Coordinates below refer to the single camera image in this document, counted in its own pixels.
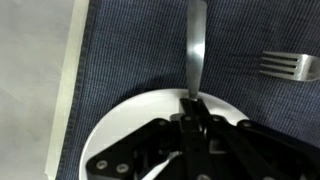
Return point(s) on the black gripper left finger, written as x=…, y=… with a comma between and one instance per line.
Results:
x=135, y=155

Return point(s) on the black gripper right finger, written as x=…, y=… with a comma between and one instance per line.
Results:
x=261, y=152

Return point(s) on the silver metal spoon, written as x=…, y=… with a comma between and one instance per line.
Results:
x=195, y=45

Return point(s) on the white round plate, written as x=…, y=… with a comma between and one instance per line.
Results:
x=134, y=112

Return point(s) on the dark blue cloth placemat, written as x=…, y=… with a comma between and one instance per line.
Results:
x=134, y=46

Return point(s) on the silver metal fork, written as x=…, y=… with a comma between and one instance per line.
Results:
x=291, y=66

